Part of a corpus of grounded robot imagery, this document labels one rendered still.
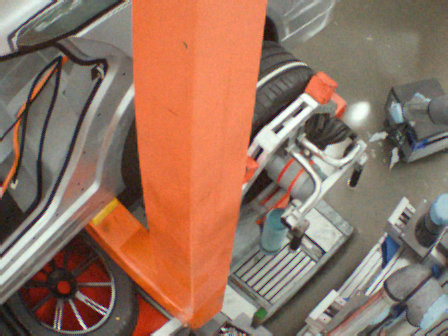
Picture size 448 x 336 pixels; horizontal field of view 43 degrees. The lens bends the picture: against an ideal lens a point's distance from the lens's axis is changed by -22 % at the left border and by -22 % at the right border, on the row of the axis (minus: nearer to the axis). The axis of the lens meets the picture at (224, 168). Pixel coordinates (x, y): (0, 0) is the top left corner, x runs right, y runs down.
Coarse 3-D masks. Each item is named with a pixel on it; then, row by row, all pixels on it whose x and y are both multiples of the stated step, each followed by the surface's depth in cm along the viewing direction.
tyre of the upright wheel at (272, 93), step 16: (272, 48) 232; (272, 64) 223; (272, 80) 219; (288, 80) 220; (304, 80) 225; (256, 96) 216; (272, 96) 215; (288, 96) 222; (256, 112) 214; (272, 112) 220; (256, 128) 219; (256, 192) 267
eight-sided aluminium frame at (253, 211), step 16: (304, 96) 223; (288, 112) 220; (304, 112) 220; (320, 112) 231; (272, 128) 217; (288, 128) 217; (320, 128) 258; (256, 144) 217; (272, 144) 214; (256, 176) 221; (240, 208) 232; (256, 208) 259; (240, 224) 245
